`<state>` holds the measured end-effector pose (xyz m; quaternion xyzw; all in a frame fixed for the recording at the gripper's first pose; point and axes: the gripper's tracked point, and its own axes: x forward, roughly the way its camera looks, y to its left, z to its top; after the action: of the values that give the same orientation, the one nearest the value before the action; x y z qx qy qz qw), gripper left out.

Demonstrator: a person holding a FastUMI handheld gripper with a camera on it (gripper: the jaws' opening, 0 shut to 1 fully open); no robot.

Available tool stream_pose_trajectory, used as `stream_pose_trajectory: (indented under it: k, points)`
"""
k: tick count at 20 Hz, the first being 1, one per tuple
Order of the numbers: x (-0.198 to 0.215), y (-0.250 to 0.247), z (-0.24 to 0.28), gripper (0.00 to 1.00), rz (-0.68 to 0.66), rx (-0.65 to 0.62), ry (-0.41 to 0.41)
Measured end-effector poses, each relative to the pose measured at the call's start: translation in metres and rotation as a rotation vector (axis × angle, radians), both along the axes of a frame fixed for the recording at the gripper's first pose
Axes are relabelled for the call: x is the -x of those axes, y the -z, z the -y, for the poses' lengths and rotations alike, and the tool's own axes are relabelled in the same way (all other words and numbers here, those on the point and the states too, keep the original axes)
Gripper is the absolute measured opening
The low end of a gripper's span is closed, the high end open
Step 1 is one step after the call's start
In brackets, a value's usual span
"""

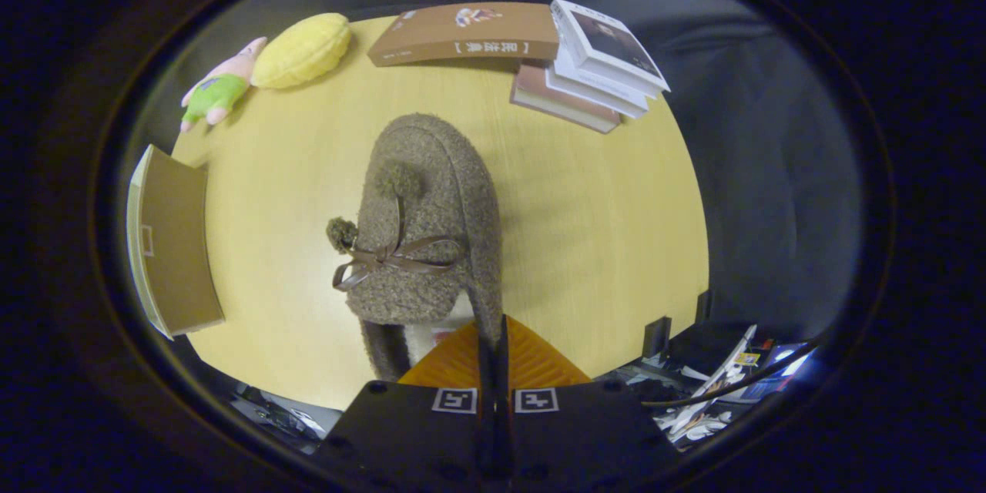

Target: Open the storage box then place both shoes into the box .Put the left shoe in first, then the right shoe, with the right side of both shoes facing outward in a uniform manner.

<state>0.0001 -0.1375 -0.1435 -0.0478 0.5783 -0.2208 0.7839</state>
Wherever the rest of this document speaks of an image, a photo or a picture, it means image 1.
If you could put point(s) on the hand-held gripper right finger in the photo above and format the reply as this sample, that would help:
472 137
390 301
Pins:
578 431

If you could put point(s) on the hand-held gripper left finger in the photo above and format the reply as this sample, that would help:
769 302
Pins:
416 431

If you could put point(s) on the brown fuzzy slipper shoe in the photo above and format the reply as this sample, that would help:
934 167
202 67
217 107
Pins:
431 162

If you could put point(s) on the small black stand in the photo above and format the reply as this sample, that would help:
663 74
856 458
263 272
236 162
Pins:
656 337

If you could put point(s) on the pile of scattered papers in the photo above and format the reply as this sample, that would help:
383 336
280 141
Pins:
705 416

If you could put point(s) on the pinkish brown book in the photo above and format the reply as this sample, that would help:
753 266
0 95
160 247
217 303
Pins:
558 104

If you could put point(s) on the thin white book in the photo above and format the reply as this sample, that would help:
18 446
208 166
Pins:
589 98
597 86

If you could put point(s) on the white book with portrait cover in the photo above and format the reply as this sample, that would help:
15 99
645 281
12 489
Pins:
612 42

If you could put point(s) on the pink and green starfish plush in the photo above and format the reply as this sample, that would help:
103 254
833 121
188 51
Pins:
219 88

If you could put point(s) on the yellow round plush cushion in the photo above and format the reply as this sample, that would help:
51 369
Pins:
304 50

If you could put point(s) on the brown hardcover book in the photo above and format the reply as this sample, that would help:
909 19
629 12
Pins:
462 35

